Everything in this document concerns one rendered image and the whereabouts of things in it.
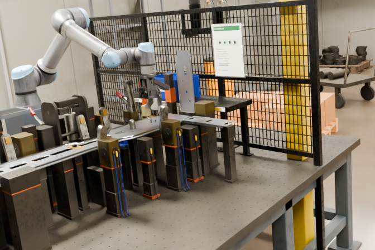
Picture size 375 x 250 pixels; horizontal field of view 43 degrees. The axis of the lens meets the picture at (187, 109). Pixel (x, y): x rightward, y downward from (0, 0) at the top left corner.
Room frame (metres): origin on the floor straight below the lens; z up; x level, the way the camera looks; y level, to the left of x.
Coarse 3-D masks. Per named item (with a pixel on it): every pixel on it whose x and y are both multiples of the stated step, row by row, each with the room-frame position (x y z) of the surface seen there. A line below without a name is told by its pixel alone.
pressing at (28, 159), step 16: (112, 128) 2.32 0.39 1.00; (128, 128) 2.30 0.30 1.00; (144, 128) 2.27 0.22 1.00; (64, 144) 2.11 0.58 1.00; (80, 144) 2.10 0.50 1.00; (96, 144) 2.07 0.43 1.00; (16, 160) 1.94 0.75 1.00; (32, 160) 1.92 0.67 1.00; (48, 160) 1.89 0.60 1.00; (64, 160) 1.91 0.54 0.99
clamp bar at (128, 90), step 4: (128, 80) 2.50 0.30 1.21; (132, 80) 2.48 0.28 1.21; (124, 84) 2.48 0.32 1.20; (128, 84) 2.49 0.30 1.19; (132, 84) 2.48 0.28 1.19; (124, 88) 2.49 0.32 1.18; (128, 88) 2.49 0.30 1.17; (128, 92) 2.48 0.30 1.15; (132, 92) 2.49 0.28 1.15; (128, 96) 2.47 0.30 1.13; (132, 96) 2.49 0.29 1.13; (128, 100) 2.47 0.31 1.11; (132, 100) 2.49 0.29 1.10; (128, 104) 2.47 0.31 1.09; (132, 104) 2.50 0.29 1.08; (136, 108) 2.49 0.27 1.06; (132, 112) 2.46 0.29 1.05
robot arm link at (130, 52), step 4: (124, 48) 2.39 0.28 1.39; (128, 48) 2.37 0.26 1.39; (132, 48) 2.36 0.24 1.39; (136, 48) 2.35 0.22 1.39; (128, 52) 2.32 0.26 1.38; (132, 52) 2.33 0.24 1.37; (128, 56) 2.31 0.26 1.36; (132, 56) 2.33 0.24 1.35; (128, 60) 2.31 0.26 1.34; (132, 60) 2.34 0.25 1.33; (136, 60) 2.33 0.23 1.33
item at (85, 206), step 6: (66, 150) 2.07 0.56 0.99; (78, 156) 2.04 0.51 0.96; (78, 162) 2.04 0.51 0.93; (78, 168) 2.04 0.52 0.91; (78, 174) 2.03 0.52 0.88; (78, 180) 2.03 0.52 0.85; (84, 180) 2.05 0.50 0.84; (78, 186) 2.04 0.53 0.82; (84, 186) 2.05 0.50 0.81; (78, 192) 2.04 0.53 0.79; (84, 192) 2.05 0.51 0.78; (78, 198) 2.05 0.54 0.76; (84, 198) 2.04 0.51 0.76; (78, 204) 2.05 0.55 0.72; (84, 204) 2.04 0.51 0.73; (84, 210) 2.03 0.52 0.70
